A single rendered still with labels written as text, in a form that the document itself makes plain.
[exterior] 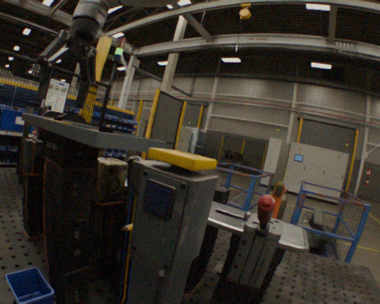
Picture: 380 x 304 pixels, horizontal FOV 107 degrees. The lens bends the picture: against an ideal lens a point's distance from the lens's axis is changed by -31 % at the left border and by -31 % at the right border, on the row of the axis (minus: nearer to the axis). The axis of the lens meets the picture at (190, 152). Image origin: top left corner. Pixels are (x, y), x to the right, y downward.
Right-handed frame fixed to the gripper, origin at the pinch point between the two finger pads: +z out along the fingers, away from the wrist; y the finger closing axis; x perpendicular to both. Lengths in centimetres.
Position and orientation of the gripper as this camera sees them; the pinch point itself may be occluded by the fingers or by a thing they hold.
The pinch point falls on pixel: (62, 99)
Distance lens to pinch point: 53.1
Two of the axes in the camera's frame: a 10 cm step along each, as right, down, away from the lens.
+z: -2.0, 9.8, 0.5
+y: 1.8, -0.1, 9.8
